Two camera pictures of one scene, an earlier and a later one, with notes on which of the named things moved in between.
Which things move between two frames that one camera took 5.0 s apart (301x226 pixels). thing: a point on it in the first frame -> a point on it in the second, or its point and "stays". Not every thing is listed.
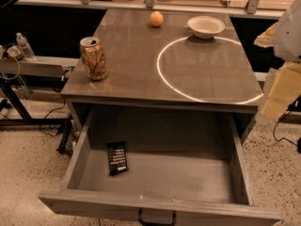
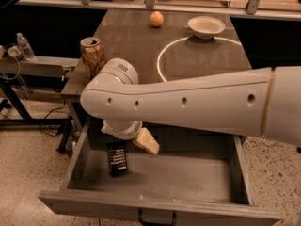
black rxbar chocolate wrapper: x=117 y=157 stays
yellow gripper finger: x=285 y=90 -> x=146 y=140
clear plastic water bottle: x=28 y=53 stays
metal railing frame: x=84 y=1 stays
